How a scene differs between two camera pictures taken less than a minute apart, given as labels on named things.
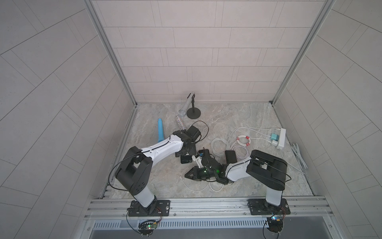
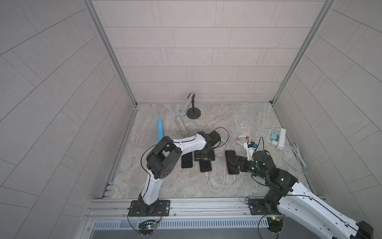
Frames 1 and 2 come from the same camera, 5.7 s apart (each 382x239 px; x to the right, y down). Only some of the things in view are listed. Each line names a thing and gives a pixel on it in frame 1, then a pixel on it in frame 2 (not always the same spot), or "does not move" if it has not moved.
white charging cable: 193,190 does not move
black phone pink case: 231,157 does not move
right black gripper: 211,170 -> 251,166
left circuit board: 146,227 does not move
